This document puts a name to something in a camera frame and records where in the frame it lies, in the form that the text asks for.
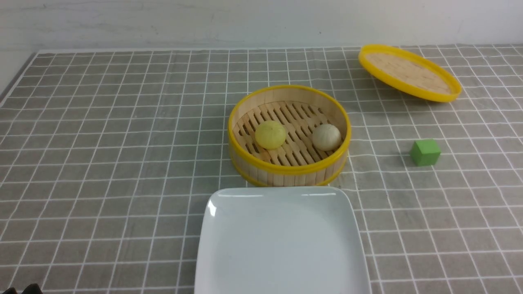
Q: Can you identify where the bamboo steamer lid yellow rim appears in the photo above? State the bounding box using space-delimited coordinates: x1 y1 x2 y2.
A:
358 44 463 102

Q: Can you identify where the white steamed bun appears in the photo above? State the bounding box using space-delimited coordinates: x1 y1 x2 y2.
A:
311 124 342 152

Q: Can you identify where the green cube block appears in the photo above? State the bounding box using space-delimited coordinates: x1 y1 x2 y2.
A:
410 139 441 166

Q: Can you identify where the bamboo steamer basket yellow rim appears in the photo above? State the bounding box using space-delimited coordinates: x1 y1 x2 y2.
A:
227 85 351 187

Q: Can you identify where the white square plate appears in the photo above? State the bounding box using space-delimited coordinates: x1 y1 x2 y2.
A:
194 186 372 294

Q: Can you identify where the yellow steamed bun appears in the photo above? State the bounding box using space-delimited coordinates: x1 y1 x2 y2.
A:
255 120 288 149

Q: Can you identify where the grey checked tablecloth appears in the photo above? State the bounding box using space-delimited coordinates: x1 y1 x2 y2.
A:
0 44 523 294

